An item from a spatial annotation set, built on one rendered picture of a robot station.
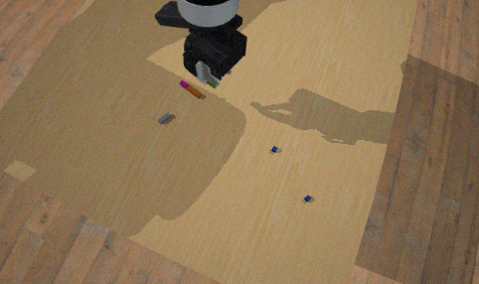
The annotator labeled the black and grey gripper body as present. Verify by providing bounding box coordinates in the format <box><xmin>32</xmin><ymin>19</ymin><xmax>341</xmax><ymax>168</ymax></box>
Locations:
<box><xmin>184</xmin><ymin>14</ymin><xmax>247</xmax><ymax>80</ymax></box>

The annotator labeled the orange rod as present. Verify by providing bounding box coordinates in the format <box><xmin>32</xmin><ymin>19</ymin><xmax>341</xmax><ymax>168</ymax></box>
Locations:
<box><xmin>186</xmin><ymin>85</ymin><xmax>202</xmax><ymax>98</ymax></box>

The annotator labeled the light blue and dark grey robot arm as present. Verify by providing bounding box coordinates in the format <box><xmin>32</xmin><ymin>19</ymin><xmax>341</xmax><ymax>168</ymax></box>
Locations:
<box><xmin>154</xmin><ymin>0</ymin><xmax>240</xmax><ymax>30</ymax></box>

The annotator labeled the magenta rod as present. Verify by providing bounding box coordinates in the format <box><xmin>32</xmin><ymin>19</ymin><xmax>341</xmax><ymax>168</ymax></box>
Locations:
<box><xmin>180</xmin><ymin>80</ymin><xmax>188</xmax><ymax>89</ymax></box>

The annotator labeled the grey rod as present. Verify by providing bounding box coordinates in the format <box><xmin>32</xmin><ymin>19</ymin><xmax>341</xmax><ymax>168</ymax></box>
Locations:
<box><xmin>158</xmin><ymin>112</ymin><xmax>171</xmax><ymax>124</ymax></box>

